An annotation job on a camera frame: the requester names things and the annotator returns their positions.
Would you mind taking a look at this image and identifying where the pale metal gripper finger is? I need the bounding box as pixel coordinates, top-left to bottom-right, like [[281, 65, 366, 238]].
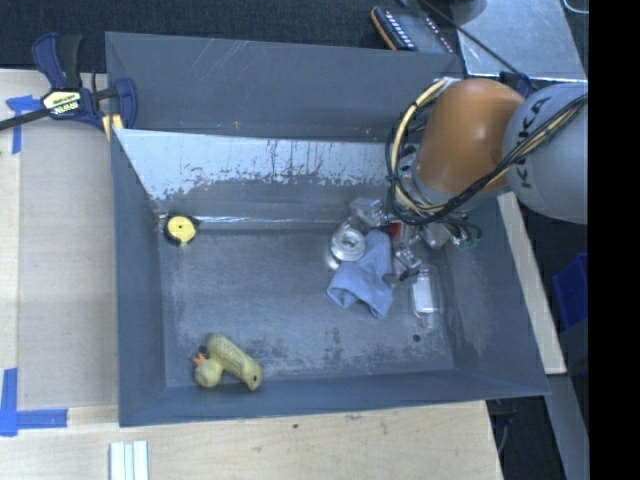
[[348, 196, 390, 229], [392, 246, 422, 283]]

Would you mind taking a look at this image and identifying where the clear glass jar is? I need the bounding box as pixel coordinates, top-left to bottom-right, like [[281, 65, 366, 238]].
[[327, 220, 369, 272]]

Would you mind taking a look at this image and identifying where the clear plastic bottle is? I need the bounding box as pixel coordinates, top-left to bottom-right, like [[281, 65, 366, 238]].
[[407, 263, 445, 330]]

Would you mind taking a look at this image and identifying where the blue cloth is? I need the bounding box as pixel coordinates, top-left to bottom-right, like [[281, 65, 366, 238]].
[[326, 228, 397, 320]]

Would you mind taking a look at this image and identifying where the grey metal bin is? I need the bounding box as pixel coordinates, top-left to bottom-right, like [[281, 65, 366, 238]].
[[103, 31, 552, 428]]

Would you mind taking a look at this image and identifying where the yellow toy duck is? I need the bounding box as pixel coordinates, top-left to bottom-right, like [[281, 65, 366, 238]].
[[191, 332, 264, 392]]

